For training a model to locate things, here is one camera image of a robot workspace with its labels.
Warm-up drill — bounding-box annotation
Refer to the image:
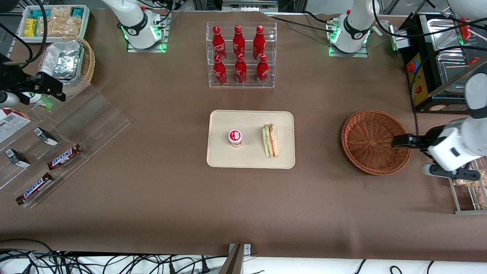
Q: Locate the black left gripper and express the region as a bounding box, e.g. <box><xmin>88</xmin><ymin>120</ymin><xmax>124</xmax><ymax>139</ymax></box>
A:
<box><xmin>392</xmin><ymin>126</ymin><xmax>444</xmax><ymax>151</ymax></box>

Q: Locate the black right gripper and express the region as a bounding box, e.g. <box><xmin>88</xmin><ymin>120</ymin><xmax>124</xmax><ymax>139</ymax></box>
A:
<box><xmin>0</xmin><ymin>53</ymin><xmax>66</xmax><ymax>104</ymax></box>

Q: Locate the triangle sandwich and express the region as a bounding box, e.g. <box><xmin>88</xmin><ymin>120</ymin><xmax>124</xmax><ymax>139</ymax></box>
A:
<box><xmin>262</xmin><ymin>123</ymin><xmax>279</xmax><ymax>158</ymax></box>

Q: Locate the shallow brown wicker basket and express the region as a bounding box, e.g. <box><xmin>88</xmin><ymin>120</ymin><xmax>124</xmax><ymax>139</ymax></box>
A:
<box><xmin>341</xmin><ymin>110</ymin><xmax>412</xmax><ymax>176</ymax></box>

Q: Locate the deep tan wicker basket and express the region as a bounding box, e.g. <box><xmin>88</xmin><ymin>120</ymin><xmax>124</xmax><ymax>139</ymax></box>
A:
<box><xmin>38</xmin><ymin>36</ymin><xmax>95</xmax><ymax>98</ymax></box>

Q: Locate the beige plastic tray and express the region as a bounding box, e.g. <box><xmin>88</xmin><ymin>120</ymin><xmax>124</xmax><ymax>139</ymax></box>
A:
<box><xmin>206</xmin><ymin>110</ymin><xmax>296</xmax><ymax>169</ymax></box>

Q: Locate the white green small bottle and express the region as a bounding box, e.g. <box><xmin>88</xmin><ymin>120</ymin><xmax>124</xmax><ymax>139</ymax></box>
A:
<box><xmin>22</xmin><ymin>91</ymin><xmax>54</xmax><ymax>111</ymax></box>

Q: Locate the aluminium foil container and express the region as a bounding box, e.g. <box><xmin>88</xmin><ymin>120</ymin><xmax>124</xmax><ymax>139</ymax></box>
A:
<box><xmin>40</xmin><ymin>40</ymin><xmax>84</xmax><ymax>81</ymax></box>

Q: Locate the small black white box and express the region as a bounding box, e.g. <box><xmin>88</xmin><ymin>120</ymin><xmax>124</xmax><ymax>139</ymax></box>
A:
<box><xmin>33</xmin><ymin>127</ymin><xmax>59</xmax><ymax>147</ymax></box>
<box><xmin>5</xmin><ymin>148</ymin><xmax>31</xmax><ymax>168</ymax></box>

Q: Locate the white red printed carton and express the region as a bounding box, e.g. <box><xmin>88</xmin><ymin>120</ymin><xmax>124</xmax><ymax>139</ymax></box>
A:
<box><xmin>0</xmin><ymin>108</ymin><xmax>32</xmax><ymax>144</ymax></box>

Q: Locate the clear acrylic display stand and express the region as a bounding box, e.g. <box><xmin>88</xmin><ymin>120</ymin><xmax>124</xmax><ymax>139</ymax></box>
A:
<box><xmin>0</xmin><ymin>86</ymin><xmax>132</xmax><ymax>209</ymax></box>

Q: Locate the black food warmer appliance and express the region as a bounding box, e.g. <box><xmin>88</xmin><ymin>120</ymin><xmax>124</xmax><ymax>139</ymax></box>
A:
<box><xmin>396</xmin><ymin>11</ymin><xmax>487</xmax><ymax>115</ymax></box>

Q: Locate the clear bag of crackers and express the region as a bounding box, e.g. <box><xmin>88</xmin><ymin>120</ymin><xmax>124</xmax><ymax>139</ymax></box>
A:
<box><xmin>38</xmin><ymin>7</ymin><xmax>82</xmax><ymax>37</ymax></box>

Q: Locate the snickers chocolate bar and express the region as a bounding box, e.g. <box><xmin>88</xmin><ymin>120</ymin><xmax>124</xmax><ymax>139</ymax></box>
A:
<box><xmin>16</xmin><ymin>172</ymin><xmax>54</xmax><ymax>206</ymax></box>
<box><xmin>47</xmin><ymin>144</ymin><xmax>83</xmax><ymax>170</ymax></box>

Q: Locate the white plastic bin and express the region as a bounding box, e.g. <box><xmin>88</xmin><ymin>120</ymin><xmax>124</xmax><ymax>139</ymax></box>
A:
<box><xmin>17</xmin><ymin>5</ymin><xmax>91</xmax><ymax>43</ymax></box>

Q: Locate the steel warmer pan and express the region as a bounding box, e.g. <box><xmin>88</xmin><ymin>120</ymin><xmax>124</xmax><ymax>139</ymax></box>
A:
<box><xmin>427</xmin><ymin>17</ymin><xmax>469</xmax><ymax>51</ymax></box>
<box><xmin>436</xmin><ymin>53</ymin><xmax>477</xmax><ymax>94</ymax></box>

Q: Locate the silver box with green light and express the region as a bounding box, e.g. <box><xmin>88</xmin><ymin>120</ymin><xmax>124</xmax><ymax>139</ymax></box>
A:
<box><xmin>388</xmin><ymin>24</ymin><xmax>410</xmax><ymax>53</ymax></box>

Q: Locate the crumpled clear plastic wrap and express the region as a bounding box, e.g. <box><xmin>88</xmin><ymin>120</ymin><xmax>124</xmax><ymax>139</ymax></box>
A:
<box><xmin>375</xmin><ymin>19</ymin><xmax>393</xmax><ymax>37</ymax></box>

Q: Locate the red sausage on stick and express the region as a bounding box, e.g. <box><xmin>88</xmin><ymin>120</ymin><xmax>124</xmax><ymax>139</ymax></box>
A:
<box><xmin>458</xmin><ymin>17</ymin><xmax>487</xmax><ymax>41</ymax></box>

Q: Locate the red cola bottle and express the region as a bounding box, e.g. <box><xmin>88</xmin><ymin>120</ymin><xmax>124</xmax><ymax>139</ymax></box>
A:
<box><xmin>235</xmin><ymin>53</ymin><xmax>247</xmax><ymax>84</ymax></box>
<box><xmin>253</xmin><ymin>25</ymin><xmax>266</xmax><ymax>60</ymax></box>
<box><xmin>233</xmin><ymin>25</ymin><xmax>246</xmax><ymax>59</ymax></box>
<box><xmin>212</xmin><ymin>26</ymin><xmax>227</xmax><ymax>61</ymax></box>
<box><xmin>213</xmin><ymin>54</ymin><xmax>228</xmax><ymax>85</ymax></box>
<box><xmin>256</xmin><ymin>54</ymin><xmax>269</xmax><ymax>84</ymax></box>

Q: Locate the clear acrylic bottle rack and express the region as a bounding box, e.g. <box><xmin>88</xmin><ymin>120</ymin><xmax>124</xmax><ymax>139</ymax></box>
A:
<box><xmin>206</xmin><ymin>22</ymin><xmax>277</xmax><ymax>89</ymax></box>

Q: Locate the red white yogurt cup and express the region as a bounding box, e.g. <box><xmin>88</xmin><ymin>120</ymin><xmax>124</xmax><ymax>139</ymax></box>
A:
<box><xmin>228</xmin><ymin>130</ymin><xmax>243</xmax><ymax>148</ymax></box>

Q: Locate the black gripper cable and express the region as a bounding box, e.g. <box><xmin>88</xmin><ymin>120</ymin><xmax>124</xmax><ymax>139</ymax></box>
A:
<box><xmin>413</xmin><ymin>46</ymin><xmax>487</xmax><ymax>139</ymax></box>

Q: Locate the black hanging cable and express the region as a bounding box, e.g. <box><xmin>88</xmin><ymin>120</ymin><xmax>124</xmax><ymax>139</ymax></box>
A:
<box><xmin>0</xmin><ymin>0</ymin><xmax>48</xmax><ymax>70</ymax></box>

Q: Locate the metal wire rack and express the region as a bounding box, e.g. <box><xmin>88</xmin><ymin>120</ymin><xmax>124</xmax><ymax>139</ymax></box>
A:
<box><xmin>448</xmin><ymin>160</ymin><xmax>487</xmax><ymax>215</ymax></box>

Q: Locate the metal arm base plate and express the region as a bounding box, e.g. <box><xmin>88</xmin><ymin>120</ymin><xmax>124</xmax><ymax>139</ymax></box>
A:
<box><xmin>127</xmin><ymin>11</ymin><xmax>169</xmax><ymax>53</ymax></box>
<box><xmin>329</xmin><ymin>23</ymin><xmax>369</xmax><ymax>58</ymax></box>

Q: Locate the black floor cable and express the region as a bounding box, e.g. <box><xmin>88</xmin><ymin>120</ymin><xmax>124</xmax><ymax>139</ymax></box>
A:
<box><xmin>0</xmin><ymin>239</ymin><xmax>61</xmax><ymax>274</ymax></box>

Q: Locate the black table cable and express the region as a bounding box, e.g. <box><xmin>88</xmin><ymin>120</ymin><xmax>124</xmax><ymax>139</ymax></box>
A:
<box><xmin>266</xmin><ymin>14</ymin><xmax>334</xmax><ymax>33</ymax></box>

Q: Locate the aluminium frame profile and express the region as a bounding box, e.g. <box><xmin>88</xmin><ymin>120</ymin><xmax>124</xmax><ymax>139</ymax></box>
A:
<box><xmin>221</xmin><ymin>0</ymin><xmax>280</xmax><ymax>10</ymax></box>

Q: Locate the metal table clamp bracket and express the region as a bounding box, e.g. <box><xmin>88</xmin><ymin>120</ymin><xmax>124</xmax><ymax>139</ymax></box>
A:
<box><xmin>219</xmin><ymin>244</ymin><xmax>252</xmax><ymax>274</ymax></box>

